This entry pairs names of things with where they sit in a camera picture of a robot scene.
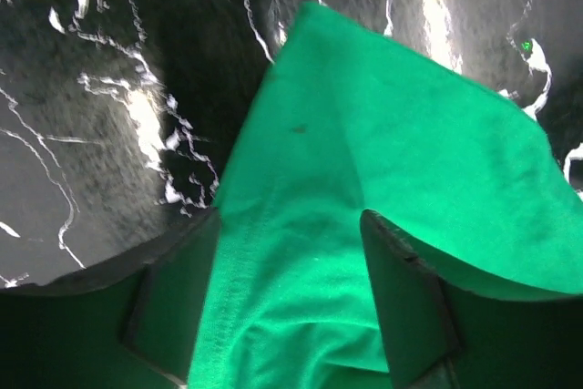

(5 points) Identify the green t-shirt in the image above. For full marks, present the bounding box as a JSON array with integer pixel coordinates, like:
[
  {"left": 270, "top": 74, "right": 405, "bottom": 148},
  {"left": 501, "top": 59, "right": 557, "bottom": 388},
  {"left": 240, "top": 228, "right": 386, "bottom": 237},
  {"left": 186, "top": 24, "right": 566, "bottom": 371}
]
[{"left": 189, "top": 3, "right": 582, "bottom": 388}]

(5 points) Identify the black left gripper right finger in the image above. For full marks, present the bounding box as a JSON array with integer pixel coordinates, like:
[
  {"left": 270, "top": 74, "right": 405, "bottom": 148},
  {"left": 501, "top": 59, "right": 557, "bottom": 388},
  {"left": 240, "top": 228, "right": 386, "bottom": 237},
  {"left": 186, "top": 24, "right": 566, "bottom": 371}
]
[{"left": 360, "top": 210, "right": 582, "bottom": 388}]

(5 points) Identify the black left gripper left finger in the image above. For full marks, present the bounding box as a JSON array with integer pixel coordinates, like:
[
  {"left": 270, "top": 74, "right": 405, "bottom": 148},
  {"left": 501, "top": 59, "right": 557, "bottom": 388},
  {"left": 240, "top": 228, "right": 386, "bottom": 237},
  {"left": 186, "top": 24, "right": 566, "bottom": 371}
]
[{"left": 1, "top": 209, "right": 220, "bottom": 388}]

